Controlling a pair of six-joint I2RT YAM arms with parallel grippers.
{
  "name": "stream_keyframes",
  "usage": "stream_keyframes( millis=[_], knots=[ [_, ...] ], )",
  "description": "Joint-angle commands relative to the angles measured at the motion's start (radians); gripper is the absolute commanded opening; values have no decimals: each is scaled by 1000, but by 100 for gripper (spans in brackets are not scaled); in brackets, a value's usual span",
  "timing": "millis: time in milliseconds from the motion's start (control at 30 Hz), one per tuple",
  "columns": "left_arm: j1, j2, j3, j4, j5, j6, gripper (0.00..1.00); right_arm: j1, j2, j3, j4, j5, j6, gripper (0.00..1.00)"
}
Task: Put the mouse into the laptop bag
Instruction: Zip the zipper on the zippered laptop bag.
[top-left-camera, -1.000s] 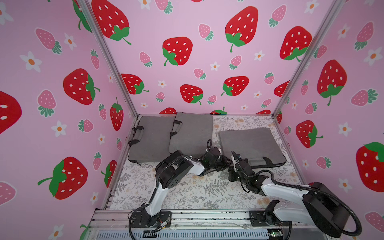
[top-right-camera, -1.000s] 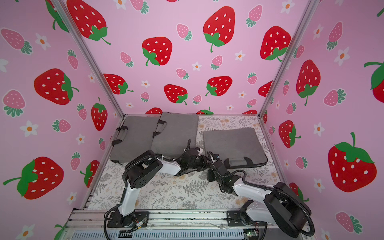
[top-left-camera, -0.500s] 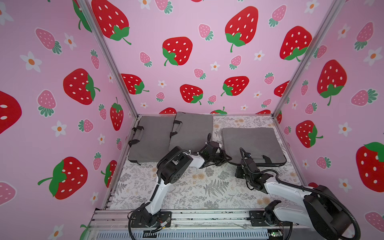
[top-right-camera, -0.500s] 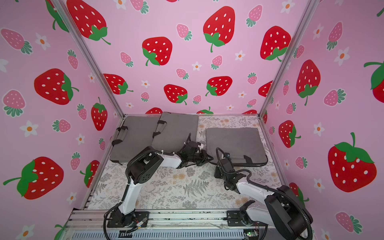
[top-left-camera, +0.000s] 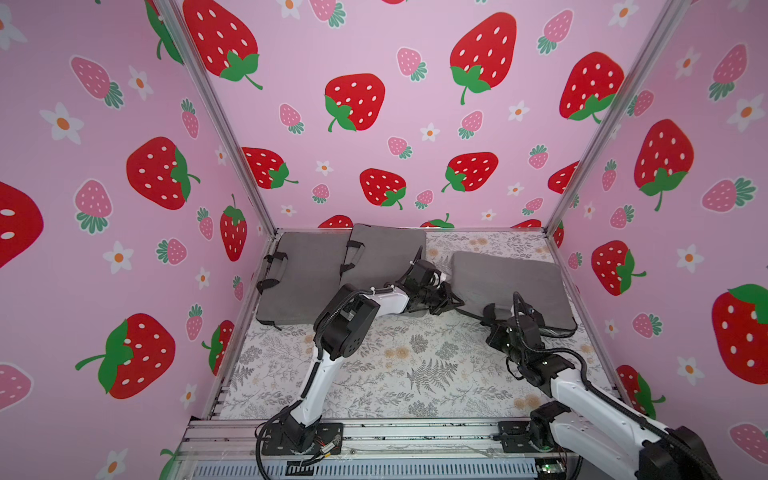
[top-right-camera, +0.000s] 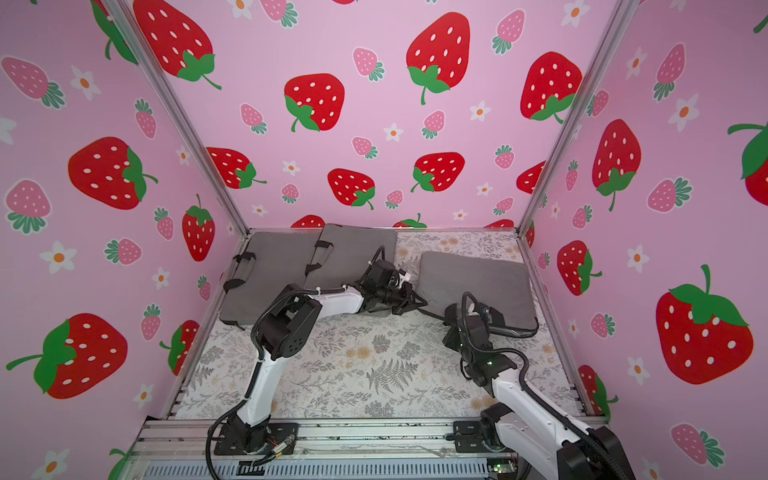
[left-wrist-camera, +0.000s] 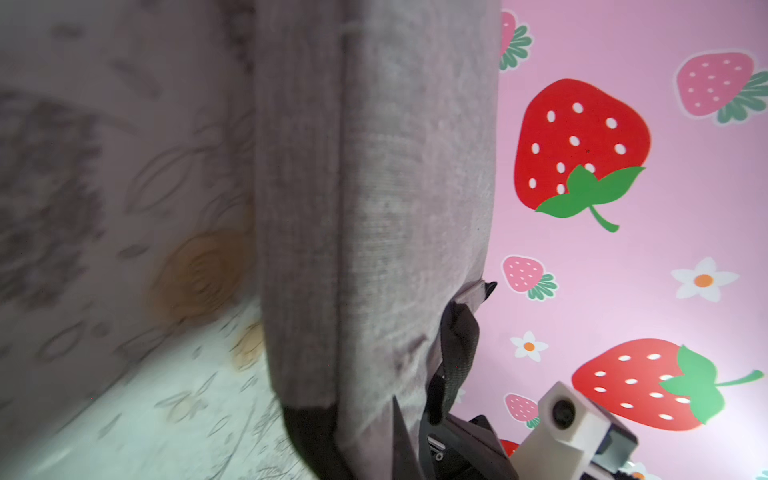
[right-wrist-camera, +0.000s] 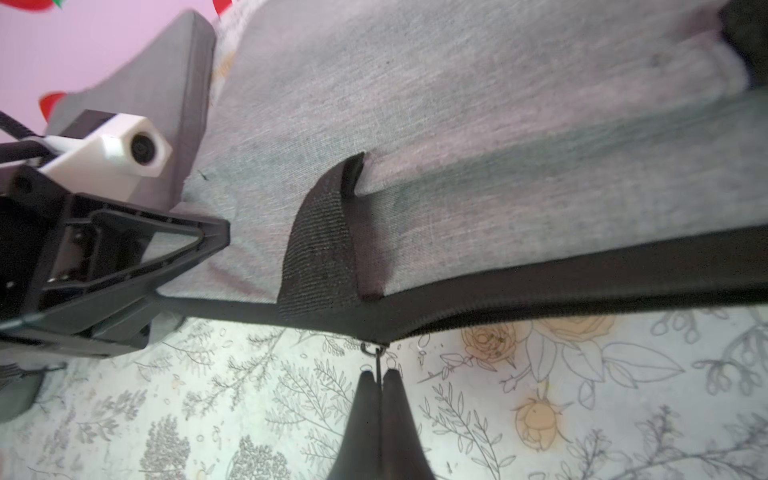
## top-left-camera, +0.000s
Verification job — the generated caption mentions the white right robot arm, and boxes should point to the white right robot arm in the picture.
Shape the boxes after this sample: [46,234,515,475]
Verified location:
[483,292,719,479]

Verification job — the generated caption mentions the aluminium frame post right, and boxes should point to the aluminium frame post right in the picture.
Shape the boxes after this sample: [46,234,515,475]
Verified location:
[543,0,690,240]

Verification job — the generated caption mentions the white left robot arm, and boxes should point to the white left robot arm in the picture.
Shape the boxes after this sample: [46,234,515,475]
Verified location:
[255,250,465,458]

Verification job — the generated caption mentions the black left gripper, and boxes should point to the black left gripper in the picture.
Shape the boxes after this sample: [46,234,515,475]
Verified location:
[415,279,464,312]

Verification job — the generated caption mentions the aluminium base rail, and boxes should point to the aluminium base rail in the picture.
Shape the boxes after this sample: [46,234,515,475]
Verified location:
[167,418,597,479]

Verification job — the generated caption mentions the aluminium frame post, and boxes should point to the aluminium frame post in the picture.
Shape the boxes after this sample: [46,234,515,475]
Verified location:
[157,0,278,238]
[543,0,690,240]

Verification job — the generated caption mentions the grey laptop bag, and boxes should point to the grey laptop bag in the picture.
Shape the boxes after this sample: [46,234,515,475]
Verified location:
[340,224,426,290]
[451,252,577,338]
[255,230,350,329]

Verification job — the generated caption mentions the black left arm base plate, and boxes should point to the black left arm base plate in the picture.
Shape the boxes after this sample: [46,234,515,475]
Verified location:
[260,422,344,457]

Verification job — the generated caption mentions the aluminium frame post left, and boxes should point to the aluminium frame post left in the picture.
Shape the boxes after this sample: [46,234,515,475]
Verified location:
[157,0,278,238]

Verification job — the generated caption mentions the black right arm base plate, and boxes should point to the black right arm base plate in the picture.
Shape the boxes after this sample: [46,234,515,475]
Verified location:
[494,420,555,453]

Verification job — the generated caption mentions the floral patterned table mat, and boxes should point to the floral patterned table mat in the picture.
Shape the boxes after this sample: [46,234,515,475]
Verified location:
[218,230,613,421]

